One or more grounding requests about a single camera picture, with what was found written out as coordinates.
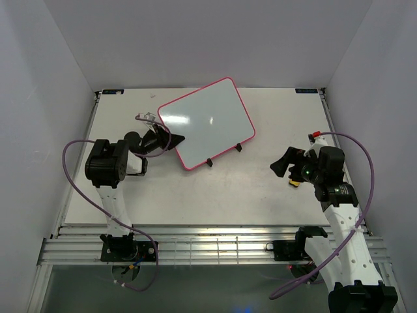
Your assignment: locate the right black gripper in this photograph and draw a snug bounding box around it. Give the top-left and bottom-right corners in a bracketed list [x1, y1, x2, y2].
[270, 146, 324, 185]

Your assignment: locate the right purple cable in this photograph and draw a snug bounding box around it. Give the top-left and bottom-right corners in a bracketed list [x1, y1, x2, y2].
[268, 131, 375, 300]

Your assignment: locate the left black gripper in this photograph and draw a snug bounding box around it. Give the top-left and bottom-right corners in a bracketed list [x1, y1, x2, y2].
[139, 123, 186, 157]

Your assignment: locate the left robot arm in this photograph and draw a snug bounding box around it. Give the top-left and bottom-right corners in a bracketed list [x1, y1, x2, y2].
[85, 124, 185, 261]

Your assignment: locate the yellow bone-shaped eraser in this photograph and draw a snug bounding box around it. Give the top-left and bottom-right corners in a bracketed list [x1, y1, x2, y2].
[289, 179, 300, 188]

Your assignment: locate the aluminium frame rail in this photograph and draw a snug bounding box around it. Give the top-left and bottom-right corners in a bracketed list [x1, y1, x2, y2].
[36, 224, 392, 267]

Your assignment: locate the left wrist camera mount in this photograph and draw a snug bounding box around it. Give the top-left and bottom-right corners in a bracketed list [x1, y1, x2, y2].
[137, 112, 156, 131]

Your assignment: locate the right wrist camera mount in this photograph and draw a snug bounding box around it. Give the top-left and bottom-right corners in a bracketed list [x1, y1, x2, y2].
[304, 131, 328, 157]

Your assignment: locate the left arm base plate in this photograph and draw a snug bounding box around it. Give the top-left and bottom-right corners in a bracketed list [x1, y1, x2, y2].
[100, 241, 156, 263]

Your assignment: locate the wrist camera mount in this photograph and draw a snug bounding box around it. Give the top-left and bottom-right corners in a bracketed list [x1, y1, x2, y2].
[137, 112, 156, 131]
[304, 131, 328, 157]

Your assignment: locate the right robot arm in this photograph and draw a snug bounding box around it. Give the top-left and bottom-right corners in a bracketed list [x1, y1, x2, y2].
[270, 146, 398, 312]

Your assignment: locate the wire whiteboard stand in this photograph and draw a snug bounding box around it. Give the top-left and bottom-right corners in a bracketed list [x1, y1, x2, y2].
[206, 142, 244, 168]

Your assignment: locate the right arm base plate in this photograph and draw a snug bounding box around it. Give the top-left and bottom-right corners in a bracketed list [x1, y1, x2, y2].
[265, 240, 311, 261]

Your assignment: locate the pink framed whiteboard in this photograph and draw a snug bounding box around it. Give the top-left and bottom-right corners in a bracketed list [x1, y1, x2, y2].
[157, 77, 256, 171]

